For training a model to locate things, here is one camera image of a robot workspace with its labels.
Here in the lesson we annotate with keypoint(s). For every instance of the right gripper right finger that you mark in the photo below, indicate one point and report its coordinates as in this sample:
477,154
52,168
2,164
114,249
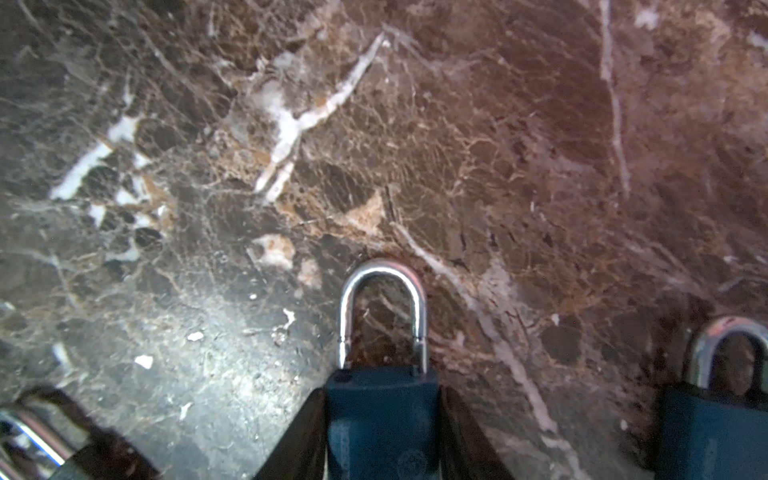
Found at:
464,450

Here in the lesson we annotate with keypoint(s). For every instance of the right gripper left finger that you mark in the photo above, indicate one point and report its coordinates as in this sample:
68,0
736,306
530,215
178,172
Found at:
301,451

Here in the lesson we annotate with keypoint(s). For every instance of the grey padlock with key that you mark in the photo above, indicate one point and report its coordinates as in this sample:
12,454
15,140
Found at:
45,434

